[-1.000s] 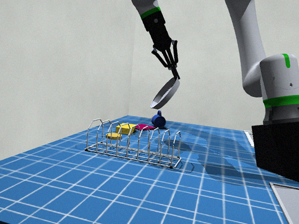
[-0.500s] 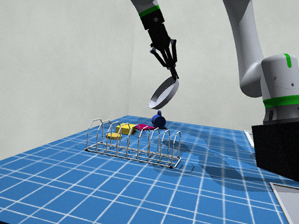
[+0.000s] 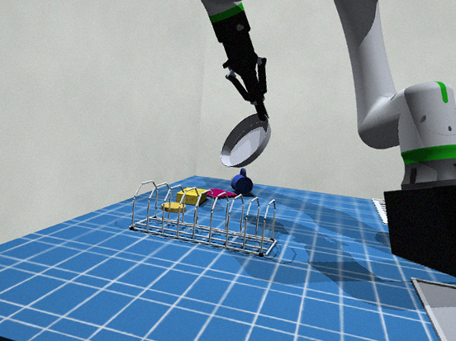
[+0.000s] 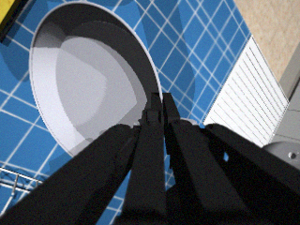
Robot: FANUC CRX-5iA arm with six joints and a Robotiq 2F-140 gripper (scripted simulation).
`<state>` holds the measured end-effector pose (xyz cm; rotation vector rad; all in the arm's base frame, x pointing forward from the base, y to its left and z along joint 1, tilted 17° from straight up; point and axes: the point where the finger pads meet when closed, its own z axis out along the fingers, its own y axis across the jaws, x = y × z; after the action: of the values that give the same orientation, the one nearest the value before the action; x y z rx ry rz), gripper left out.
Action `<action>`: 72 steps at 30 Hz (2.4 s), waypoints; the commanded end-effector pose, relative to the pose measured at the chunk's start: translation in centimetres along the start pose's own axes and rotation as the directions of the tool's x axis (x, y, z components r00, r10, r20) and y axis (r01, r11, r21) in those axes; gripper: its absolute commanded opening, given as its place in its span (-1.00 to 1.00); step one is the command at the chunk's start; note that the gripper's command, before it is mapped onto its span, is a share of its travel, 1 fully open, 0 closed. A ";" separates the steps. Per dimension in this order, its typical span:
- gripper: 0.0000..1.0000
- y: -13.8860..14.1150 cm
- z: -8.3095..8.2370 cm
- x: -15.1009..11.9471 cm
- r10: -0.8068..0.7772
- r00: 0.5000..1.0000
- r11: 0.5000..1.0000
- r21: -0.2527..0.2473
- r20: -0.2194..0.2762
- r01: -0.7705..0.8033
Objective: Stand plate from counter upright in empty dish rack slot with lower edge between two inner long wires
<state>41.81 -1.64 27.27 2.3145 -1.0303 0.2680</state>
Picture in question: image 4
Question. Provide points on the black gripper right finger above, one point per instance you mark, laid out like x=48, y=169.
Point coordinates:
x=258, y=182

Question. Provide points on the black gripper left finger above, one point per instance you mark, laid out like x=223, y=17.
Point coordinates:
x=79, y=192

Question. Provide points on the white tiled backsplash wall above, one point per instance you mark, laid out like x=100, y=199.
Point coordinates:
x=288, y=129

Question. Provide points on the white ribbed draining mat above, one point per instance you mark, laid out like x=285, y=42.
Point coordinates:
x=248, y=102

